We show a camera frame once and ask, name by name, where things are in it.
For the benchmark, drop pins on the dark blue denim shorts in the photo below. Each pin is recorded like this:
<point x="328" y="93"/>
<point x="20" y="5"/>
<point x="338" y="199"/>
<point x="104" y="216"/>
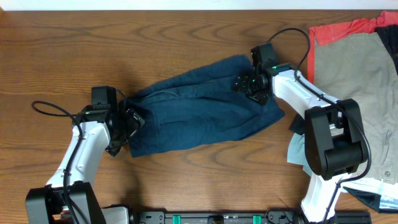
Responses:
<point x="198" y="107"/>

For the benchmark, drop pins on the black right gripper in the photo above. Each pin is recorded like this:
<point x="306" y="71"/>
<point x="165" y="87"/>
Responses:
<point x="245" y="84"/>

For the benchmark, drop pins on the black lace garment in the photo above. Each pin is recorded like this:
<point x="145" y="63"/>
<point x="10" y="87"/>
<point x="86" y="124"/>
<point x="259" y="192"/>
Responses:
<point x="389" y="38"/>

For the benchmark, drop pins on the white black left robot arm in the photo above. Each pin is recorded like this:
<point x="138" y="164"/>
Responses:
<point x="68" y="196"/>

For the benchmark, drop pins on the black garment with printed label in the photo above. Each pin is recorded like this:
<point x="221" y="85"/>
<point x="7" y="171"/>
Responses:
<point x="298" y="125"/>

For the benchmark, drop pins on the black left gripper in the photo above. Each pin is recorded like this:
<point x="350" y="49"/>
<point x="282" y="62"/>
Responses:
<point x="131" y="121"/>

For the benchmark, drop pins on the light blue garment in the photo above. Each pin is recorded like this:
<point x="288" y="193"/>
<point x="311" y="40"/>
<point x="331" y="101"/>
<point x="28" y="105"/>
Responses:
<point x="296" y="153"/>

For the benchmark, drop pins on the red orange t-shirt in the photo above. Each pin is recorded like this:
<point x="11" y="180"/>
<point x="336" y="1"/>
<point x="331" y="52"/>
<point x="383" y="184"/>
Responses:
<point x="328" y="34"/>

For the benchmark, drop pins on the khaki grey shorts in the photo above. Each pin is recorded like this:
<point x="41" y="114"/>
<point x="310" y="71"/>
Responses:
<point x="359" y="67"/>

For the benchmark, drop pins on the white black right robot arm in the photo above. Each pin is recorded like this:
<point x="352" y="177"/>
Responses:
<point x="335" y="142"/>

